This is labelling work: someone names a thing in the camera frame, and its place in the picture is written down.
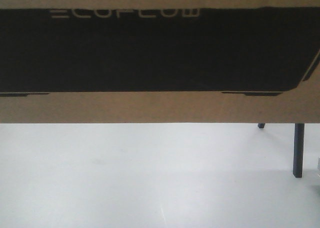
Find brown EcoFlow cardboard box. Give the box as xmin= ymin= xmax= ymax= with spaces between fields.
xmin=0 ymin=0 xmax=320 ymax=124

